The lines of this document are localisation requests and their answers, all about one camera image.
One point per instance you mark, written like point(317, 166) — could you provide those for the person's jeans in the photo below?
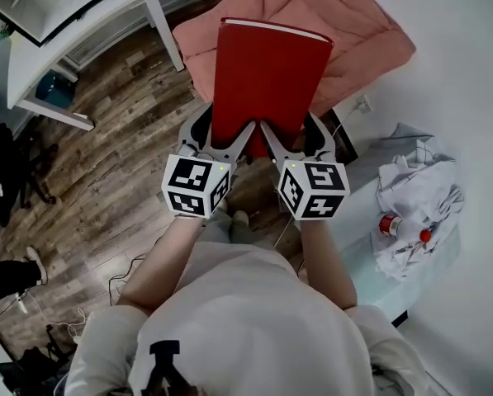
point(221, 231)

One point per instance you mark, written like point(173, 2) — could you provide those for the person's light shoe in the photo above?
point(240, 217)
point(222, 207)

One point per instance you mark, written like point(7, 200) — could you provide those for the plastic bottle with red cap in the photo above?
point(403, 228)

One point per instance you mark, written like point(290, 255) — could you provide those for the crumpled white cloth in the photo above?
point(419, 188)

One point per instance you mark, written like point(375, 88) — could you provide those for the small white box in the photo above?
point(82, 116)

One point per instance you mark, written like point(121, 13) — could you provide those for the white power strip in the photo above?
point(22, 303)

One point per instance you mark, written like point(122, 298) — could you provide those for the person's left forearm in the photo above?
point(163, 262)

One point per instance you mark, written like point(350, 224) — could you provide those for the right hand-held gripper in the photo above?
point(324, 206)

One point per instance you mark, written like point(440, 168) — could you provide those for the black and white mini fridge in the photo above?
point(48, 2)

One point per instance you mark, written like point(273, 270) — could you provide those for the person's white t-shirt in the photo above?
point(250, 324)

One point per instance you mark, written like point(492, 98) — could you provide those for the pink cushioned chair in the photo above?
point(353, 27)

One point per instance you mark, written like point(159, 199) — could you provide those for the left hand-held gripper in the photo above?
point(184, 202)

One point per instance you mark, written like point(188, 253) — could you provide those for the person's right forearm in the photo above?
point(328, 262)

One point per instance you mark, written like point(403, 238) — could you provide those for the white table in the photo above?
point(35, 64)

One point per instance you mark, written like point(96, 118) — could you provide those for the small green potted plant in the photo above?
point(6, 32)

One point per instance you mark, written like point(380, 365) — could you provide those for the red book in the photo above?
point(266, 85)

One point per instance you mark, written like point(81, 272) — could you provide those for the black office chair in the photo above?
point(2, 171)

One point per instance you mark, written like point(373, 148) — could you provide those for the white wall socket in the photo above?
point(364, 105)

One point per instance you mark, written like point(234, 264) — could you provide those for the teal waste bin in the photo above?
point(54, 91)

